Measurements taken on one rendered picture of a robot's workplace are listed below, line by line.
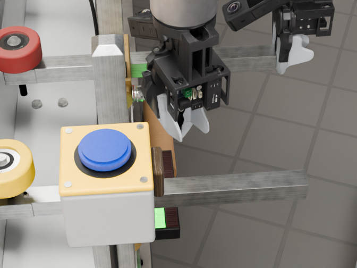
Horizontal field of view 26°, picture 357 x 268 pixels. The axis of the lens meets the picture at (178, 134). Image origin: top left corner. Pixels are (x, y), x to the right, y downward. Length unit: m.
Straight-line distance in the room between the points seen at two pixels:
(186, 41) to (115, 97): 0.11
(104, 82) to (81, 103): 0.66
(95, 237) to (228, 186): 0.49
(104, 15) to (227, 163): 1.19
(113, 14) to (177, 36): 0.28
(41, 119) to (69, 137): 0.89
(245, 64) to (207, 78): 0.38
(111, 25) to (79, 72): 0.14
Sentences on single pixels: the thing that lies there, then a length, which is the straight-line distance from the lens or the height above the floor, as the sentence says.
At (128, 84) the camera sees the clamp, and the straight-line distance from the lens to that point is 1.19.
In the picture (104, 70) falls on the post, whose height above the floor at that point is 1.10.
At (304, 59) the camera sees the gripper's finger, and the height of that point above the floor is 0.85.
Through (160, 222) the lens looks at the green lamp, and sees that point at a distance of 1.21.
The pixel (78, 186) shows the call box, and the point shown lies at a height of 1.22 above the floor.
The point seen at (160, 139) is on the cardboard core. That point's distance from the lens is 2.20.
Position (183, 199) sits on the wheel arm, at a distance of 1.09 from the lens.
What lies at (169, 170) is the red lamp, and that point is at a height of 0.70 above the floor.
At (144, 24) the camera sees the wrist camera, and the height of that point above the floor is 1.09.
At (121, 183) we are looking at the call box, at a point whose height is 1.22.
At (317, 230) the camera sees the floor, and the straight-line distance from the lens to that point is 2.12.
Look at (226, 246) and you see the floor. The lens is 2.06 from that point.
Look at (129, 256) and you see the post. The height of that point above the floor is 1.11.
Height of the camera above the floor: 1.65
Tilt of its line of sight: 45 degrees down
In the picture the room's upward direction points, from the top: straight up
